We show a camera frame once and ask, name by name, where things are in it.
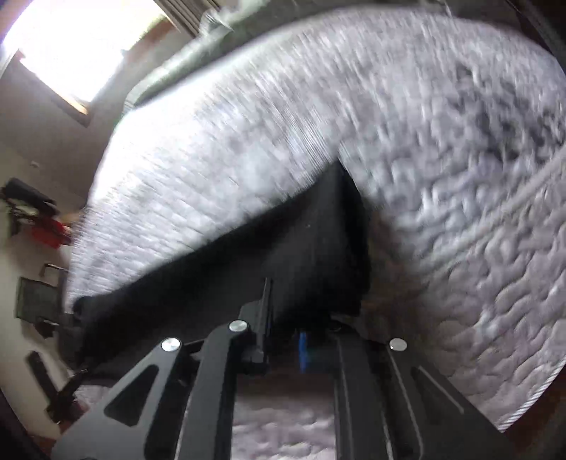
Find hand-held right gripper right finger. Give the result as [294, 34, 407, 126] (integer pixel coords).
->
[298, 325, 518, 460]

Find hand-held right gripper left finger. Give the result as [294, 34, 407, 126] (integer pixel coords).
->
[51, 278, 273, 460]

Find black pants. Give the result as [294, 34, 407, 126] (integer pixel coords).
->
[73, 157, 374, 385]

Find black bar-shaped object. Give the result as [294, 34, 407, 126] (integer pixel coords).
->
[27, 351, 59, 395]

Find black mesh chair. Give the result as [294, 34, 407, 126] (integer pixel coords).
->
[15, 263, 76, 339]

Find red hanging garment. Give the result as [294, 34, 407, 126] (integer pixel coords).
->
[33, 219, 72, 251]

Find white quilted mattress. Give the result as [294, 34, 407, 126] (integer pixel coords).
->
[64, 9, 566, 460]

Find grey-green comforter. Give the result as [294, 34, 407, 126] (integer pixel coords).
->
[124, 0, 452, 109]

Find striped curtain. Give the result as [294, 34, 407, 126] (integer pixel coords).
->
[155, 0, 222, 38]

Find bright window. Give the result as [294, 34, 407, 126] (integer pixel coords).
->
[0, 0, 178, 129]

